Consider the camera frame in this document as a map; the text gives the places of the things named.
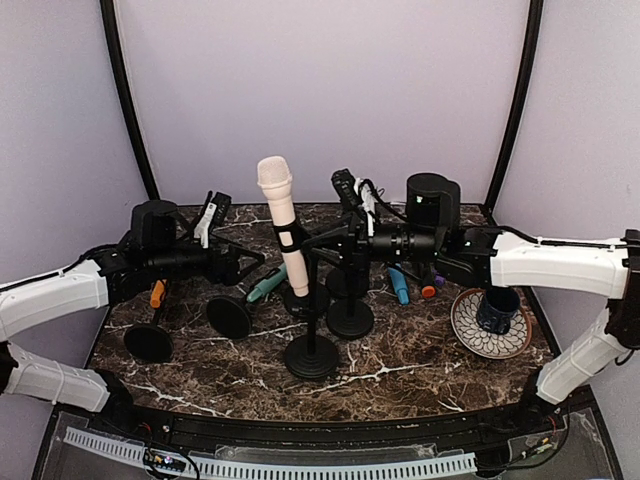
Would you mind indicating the dark blue ceramic cup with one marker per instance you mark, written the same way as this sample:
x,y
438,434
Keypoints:
x,y
497,308

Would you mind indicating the black microphone stand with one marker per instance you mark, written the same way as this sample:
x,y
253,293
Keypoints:
x,y
349,320

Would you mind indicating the orange toy microphone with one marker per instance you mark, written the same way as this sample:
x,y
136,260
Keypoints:
x,y
158,294

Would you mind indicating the purple toy microphone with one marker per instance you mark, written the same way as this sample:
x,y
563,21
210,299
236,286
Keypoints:
x,y
439,280

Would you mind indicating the fallen stand holding green microphone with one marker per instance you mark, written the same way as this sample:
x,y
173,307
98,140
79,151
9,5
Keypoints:
x,y
229,317

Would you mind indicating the left black frame post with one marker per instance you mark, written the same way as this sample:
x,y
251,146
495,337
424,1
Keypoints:
x,y
124,94

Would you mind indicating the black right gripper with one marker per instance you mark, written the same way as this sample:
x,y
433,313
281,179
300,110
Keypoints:
x,y
352,240

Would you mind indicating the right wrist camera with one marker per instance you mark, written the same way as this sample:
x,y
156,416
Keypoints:
x,y
356,197

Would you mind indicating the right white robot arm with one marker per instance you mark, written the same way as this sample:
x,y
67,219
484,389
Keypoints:
x,y
495,259

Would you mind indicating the mint green toy microphone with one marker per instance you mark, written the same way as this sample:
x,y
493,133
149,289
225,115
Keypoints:
x,y
267,283

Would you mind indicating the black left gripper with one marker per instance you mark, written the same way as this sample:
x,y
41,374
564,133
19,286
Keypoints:
x,y
229,274

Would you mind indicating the white slotted cable duct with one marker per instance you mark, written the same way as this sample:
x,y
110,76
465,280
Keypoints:
x,y
263,463

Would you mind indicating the cream white toy microphone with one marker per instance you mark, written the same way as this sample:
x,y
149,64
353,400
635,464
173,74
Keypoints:
x,y
275,181

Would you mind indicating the fallen stand holding orange microphone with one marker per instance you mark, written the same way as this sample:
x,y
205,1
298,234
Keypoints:
x,y
149,342

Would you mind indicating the patterned ceramic saucer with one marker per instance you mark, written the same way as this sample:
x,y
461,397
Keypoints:
x,y
481,342

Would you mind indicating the stand holding cream microphone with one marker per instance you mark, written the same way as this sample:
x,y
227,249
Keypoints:
x,y
311,357

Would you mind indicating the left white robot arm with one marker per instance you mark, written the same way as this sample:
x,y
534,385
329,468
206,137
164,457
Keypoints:
x,y
161,244

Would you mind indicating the light blue toy microphone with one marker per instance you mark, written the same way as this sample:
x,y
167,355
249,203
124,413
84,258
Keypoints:
x,y
399,285

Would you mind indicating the stand holding purple microphone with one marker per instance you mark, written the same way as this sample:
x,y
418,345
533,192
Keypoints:
x,y
300,307

